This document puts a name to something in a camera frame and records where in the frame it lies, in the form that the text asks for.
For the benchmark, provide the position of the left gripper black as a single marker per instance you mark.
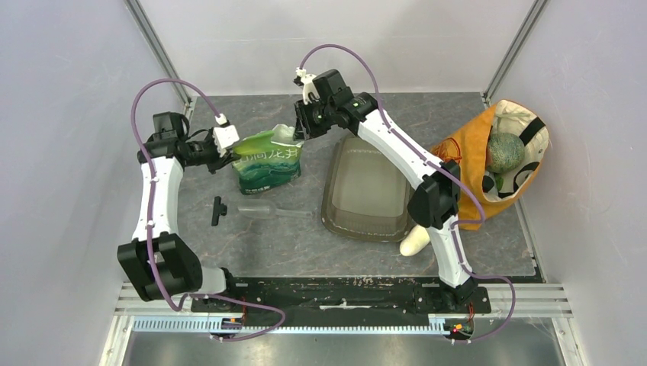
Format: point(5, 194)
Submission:
point(229, 157)

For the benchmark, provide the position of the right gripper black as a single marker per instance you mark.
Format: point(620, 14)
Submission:
point(304, 130)

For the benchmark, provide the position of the green litter bag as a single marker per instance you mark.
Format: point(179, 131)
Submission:
point(268, 160)

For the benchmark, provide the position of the black bag clip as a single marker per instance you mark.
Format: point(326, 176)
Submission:
point(219, 210)

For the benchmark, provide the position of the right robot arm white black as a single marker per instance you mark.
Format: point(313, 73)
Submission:
point(435, 201)

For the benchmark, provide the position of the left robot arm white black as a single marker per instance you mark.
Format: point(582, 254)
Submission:
point(156, 261)

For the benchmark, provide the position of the grey plastic litter box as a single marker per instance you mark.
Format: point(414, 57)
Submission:
point(365, 196)

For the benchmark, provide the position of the clear plastic scoop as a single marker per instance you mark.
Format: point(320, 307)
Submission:
point(266, 211)

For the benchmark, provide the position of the white radish toy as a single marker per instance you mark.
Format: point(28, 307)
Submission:
point(415, 241)

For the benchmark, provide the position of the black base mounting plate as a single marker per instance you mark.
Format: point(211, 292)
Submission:
point(344, 302)

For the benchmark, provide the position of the orange tote bag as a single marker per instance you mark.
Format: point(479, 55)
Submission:
point(468, 147)

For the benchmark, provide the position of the green melon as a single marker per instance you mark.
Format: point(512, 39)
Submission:
point(505, 151)

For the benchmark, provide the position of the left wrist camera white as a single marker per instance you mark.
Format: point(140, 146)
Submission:
point(225, 134)

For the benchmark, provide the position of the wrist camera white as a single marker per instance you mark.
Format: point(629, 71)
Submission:
point(305, 81)
point(225, 134)

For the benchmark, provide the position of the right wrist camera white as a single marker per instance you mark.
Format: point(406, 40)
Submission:
point(305, 81)

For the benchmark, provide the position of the grey cable duct strip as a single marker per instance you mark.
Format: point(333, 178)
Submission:
point(219, 325)

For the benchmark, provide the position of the aluminium frame rail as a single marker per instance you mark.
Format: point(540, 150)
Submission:
point(532, 301)

